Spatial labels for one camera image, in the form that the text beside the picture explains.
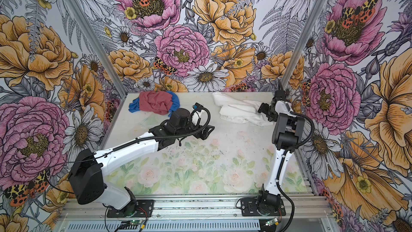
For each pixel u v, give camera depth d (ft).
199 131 1.81
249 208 2.43
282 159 2.02
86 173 1.38
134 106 3.67
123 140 3.26
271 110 3.01
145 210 2.40
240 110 3.45
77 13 2.65
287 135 2.00
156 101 3.45
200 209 2.50
